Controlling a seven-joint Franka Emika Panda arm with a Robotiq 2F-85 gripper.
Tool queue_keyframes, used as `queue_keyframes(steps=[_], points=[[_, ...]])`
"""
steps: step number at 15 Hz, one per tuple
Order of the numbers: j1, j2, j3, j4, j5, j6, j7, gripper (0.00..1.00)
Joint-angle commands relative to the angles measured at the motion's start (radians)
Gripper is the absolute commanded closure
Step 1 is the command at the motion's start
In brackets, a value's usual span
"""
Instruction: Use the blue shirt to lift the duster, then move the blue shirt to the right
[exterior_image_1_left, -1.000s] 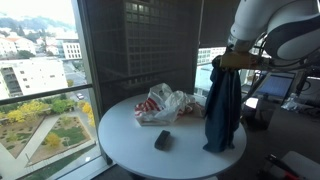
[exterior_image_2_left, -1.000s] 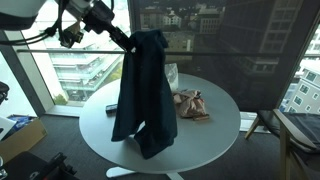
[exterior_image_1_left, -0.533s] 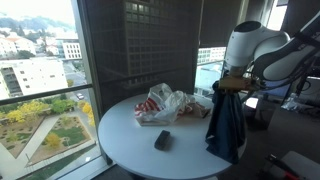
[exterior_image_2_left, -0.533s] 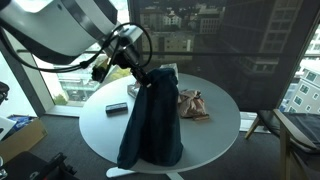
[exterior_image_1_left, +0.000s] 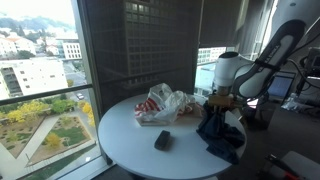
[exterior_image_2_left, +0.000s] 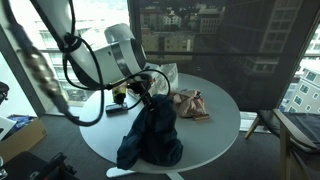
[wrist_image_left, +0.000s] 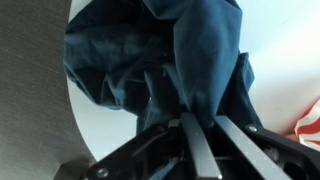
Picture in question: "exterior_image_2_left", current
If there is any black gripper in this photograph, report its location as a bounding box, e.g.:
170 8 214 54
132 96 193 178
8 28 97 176
128 74 158 113

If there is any dark blue shirt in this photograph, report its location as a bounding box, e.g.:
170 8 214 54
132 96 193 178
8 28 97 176
116 94 184 170

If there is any black robot base board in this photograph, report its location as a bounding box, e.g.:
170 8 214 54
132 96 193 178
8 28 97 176
0 151 79 180

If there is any red white plastic bag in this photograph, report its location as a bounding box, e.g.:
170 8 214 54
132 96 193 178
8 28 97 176
143 62 179 98

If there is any brown crumpled snack bag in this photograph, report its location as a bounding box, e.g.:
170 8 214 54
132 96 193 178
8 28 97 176
169 89 209 119

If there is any grey window railing bar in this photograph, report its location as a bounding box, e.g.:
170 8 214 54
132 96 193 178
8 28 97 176
39 49 320 58

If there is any grey window mullion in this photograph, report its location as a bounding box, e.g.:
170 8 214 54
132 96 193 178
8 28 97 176
127 0 144 46

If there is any dark mesh window blind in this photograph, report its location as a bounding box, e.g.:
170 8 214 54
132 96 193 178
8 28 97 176
133 0 320 113

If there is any red black bar clamp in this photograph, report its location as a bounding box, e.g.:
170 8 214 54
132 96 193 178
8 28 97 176
43 152 76 178

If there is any wide grey window pillar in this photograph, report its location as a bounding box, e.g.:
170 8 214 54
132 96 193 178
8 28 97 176
0 24 48 118

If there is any blue package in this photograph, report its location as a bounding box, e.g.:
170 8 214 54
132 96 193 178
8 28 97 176
8 114 33 131

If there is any brown cardboard box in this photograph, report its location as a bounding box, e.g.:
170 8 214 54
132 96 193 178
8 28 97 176
0 114 48 164

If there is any black rounded object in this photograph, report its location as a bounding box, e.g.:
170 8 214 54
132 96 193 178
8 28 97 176
0 81 10 104

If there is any dark seat cushion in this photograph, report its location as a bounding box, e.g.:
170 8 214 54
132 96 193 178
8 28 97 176
256 109 320 151

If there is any yellow wrist camera mount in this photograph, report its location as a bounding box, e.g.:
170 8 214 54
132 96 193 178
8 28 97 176
111 82 128 105

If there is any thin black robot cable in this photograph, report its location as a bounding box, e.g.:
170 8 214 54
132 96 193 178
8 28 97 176
61 0 172 128

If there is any white table pedestal base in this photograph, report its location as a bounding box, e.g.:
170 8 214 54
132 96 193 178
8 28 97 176
105 165 184 180

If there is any thick braided cable sleeve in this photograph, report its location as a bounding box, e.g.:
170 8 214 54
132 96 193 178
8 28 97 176
0 0 73 118

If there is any light wooden chair frame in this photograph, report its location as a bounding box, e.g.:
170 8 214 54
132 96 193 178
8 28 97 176
244 108 320 180

